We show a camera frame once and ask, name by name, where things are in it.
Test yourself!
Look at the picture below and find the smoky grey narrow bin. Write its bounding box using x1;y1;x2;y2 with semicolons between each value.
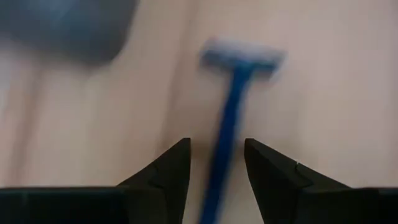
0;0;141;65

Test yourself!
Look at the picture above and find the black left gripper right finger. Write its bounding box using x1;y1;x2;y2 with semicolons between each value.
244;138;358;224

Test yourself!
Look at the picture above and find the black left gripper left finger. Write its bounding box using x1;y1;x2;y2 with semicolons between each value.
116;138;192;224

